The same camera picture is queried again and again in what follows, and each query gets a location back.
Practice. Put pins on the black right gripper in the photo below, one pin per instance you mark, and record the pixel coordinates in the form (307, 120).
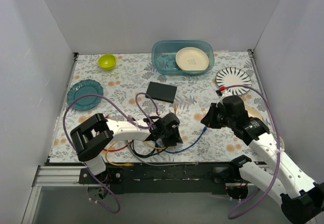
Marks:
(211, 118)

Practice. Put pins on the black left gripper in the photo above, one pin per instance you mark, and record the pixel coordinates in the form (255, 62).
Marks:
(174, 135)

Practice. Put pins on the black network switch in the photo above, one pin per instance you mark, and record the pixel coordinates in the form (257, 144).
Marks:
(161, 92)

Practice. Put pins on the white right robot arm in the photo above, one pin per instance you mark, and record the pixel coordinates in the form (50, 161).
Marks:
(299, 196)

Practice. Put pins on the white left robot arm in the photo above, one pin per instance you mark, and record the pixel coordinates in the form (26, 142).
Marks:
(93, 135)

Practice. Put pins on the cream square dish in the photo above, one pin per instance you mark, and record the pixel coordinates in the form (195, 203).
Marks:
(252, 112)

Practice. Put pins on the blue striped white plate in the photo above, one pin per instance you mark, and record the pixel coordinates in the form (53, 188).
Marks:
(234, 76)

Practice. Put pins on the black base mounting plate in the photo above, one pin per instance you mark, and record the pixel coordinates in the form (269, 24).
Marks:
(203, 177)

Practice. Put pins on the floral table mat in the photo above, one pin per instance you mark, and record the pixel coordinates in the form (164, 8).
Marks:
(125, 94)

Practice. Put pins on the cream round plate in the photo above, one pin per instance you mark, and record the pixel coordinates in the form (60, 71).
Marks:
(192, 59)

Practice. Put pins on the blue transparent plastic container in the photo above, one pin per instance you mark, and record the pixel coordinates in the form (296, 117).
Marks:
(164, 53)

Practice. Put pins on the teal scalloped plate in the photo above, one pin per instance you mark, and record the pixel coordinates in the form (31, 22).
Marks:
(81, 91)

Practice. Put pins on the lime green bowl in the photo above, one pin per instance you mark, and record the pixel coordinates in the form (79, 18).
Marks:
(107, 62)

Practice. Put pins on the aluminium frame rail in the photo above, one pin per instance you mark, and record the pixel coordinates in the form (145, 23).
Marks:
(57, 176)

